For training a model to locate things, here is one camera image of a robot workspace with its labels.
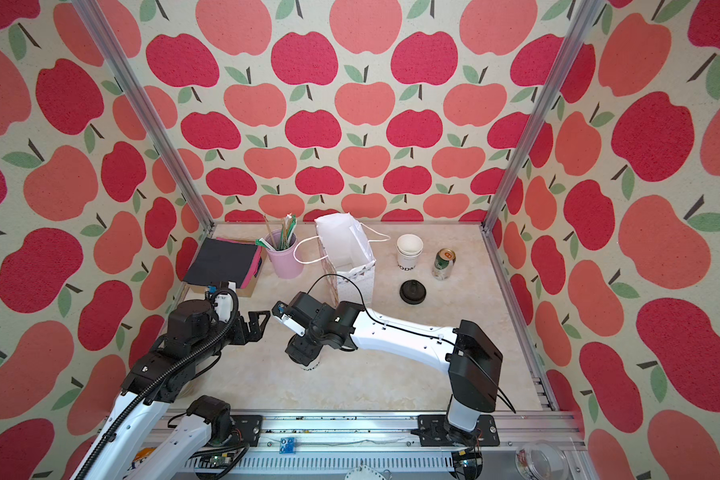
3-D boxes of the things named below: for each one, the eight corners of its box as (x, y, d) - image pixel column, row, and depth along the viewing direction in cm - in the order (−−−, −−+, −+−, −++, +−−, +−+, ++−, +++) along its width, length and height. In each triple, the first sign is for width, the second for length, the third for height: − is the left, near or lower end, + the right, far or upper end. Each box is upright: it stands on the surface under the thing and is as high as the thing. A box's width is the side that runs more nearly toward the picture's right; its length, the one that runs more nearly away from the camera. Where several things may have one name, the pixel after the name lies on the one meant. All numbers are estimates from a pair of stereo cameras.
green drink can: (433, 280, 106) (439, 262, 97) (430, 267, 110) (436, 248, 101) (450, 280, 106) (458, 262, 97) (447, 267, 110) (454, 248, 101)
